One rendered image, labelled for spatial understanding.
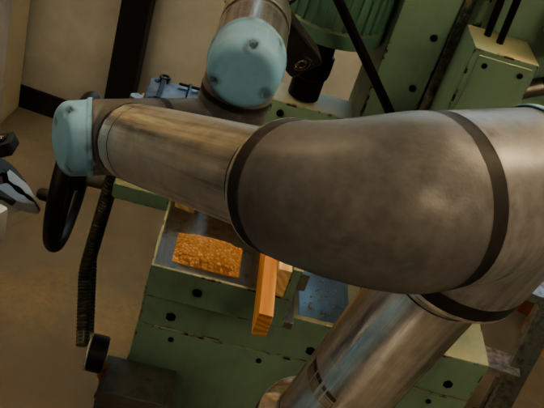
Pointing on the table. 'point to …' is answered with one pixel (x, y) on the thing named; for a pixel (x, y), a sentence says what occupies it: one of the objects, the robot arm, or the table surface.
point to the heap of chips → (208, 254)
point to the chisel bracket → (286, 102)
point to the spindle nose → (312, 78)
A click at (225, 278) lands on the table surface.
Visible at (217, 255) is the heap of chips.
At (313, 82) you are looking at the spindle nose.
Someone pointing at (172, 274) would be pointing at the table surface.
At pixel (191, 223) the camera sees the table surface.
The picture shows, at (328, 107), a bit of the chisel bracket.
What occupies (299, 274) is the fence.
